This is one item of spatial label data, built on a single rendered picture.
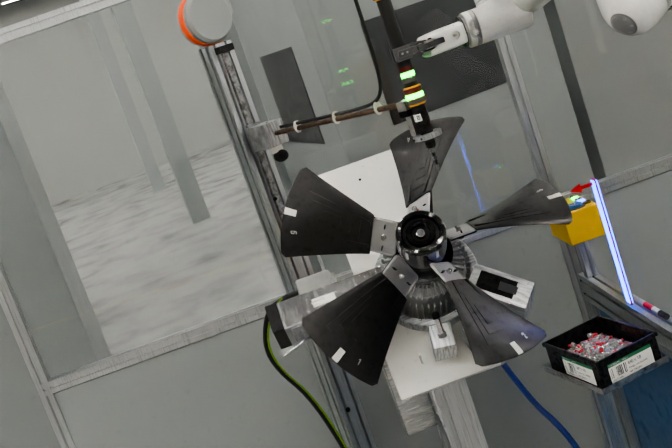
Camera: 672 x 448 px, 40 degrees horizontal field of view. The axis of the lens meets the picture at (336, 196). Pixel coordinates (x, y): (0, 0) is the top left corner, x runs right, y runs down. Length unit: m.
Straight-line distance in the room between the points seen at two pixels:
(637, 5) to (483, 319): 0.76
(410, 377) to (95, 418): 1.16
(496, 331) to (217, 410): 1.22
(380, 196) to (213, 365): 0.83
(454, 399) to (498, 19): 0.96
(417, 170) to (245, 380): 1.03
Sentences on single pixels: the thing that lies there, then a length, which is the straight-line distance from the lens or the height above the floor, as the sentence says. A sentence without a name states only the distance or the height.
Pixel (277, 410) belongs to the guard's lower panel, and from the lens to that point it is 3.08.
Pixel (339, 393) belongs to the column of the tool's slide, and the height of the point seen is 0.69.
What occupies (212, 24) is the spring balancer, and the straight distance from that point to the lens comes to 2.73.
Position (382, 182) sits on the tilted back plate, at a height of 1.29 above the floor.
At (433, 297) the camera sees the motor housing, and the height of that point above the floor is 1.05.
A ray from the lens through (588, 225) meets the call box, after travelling 2.58.
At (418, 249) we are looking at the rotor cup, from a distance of 2.18.
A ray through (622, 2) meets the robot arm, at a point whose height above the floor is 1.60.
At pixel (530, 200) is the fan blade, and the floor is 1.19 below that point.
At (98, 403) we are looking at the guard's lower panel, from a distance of 3.10.
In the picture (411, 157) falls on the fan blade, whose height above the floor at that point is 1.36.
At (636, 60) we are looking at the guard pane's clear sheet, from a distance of 3.14.
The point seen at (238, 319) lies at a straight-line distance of 2.98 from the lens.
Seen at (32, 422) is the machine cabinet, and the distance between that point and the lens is 3.99.
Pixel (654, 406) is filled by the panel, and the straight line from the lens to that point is 2.64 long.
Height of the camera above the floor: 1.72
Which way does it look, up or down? 9 degrees down
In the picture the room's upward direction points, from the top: 19 degrees counter-clockwise
